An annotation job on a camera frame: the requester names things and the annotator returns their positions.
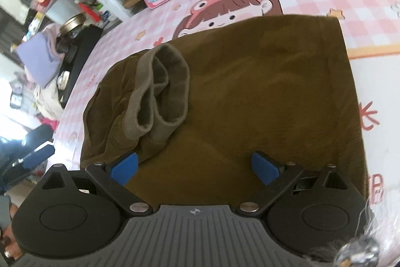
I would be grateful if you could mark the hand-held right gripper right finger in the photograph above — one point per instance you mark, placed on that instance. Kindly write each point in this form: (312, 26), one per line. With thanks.
(265, 168)

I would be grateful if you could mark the round metal tin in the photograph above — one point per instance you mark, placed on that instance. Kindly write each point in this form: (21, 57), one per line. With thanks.
(72, 23)

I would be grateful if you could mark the purple cloth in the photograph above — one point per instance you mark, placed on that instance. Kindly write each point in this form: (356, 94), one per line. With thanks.
(39, 60)

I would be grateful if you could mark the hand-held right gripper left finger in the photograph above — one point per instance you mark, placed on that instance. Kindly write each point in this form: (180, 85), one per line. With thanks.
(125, 167)

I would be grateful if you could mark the olive brown garment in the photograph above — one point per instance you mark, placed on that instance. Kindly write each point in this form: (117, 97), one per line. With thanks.
(250, 91)

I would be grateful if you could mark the red bottle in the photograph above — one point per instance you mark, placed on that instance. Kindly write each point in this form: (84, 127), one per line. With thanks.
(89, 11)

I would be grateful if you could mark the black side table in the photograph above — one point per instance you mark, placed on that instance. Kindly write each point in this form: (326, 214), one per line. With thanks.
(83, 49)

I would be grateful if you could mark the small white object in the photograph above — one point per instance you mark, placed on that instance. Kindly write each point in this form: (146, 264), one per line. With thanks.
(63, 79)

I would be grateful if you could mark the blue chair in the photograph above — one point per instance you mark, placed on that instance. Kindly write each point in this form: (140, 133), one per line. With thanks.
(32, 157)

